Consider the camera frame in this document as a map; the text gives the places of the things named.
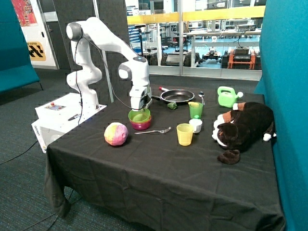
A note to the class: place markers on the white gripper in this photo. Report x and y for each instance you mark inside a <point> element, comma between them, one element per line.
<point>140,97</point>

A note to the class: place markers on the green plastic bowl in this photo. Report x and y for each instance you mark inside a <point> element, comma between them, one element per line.
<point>139,116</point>

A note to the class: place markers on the orange plastic bowl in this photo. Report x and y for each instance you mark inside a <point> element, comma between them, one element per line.
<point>144,121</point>

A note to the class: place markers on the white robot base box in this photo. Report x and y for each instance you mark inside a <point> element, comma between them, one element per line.
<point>60,116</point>

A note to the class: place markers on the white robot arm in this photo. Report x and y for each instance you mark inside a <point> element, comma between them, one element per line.
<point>136,68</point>

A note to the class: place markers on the purple plastic bowl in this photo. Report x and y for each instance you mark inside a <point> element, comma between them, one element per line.
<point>141,126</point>

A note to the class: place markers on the small green toy vegetable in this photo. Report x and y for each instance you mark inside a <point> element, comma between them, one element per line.
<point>172,105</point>

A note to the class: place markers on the black frying pan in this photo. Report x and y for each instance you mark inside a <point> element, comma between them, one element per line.
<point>175,96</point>

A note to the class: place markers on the metal fork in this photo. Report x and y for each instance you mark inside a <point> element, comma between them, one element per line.
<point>152,131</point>

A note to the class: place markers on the pastel plush ball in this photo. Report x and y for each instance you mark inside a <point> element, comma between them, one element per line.
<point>116,134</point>

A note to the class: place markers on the yellow plastic cup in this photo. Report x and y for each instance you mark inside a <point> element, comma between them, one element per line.
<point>184,133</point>

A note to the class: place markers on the green plastic cup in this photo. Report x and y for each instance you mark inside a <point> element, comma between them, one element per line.
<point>195,109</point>

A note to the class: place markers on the metal spoon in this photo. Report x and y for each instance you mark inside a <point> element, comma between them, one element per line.
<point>201,95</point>

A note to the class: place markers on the small white jar green lid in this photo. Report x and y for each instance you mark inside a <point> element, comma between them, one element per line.
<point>196,123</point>

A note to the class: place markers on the green toy watering can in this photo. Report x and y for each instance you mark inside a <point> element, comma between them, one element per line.
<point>227,96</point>

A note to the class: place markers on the black tablecloth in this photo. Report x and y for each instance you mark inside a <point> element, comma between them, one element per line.
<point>153,180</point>

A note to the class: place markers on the brown plush dog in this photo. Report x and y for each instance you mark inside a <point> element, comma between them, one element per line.
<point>240,127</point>

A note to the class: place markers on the yellow black sign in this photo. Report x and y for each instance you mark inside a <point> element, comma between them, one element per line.
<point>36,51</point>

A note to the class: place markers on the teal sofa left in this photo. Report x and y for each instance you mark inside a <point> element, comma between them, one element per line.
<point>16,69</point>

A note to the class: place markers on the teal partition right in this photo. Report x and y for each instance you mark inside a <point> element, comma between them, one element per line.
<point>284,83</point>

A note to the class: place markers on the red poster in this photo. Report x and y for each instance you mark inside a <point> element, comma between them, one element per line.
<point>24,12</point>

